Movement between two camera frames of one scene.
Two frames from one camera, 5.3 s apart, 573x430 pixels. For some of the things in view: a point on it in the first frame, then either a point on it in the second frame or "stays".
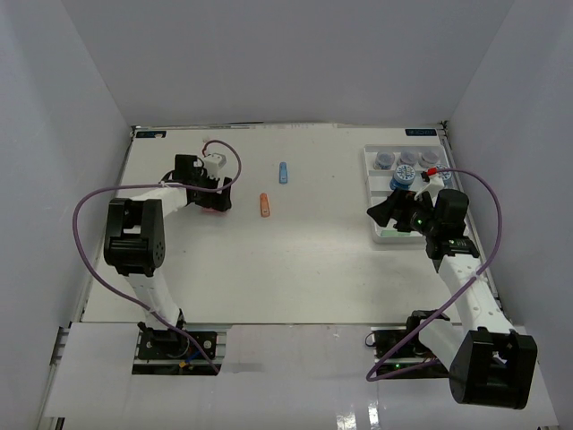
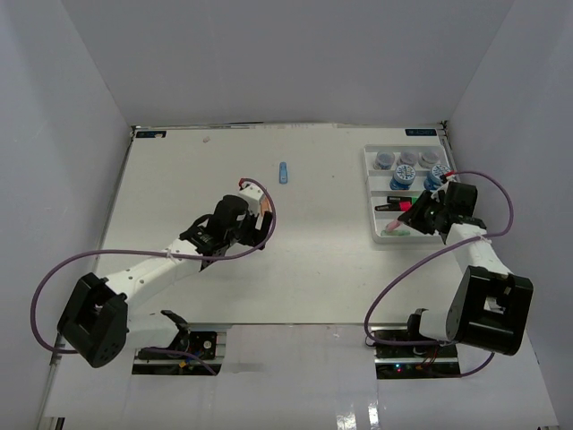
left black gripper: [219, 202] -> [258, 238]
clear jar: [407, 158] stays
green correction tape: [390, 234] stays
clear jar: [430, 159] stays
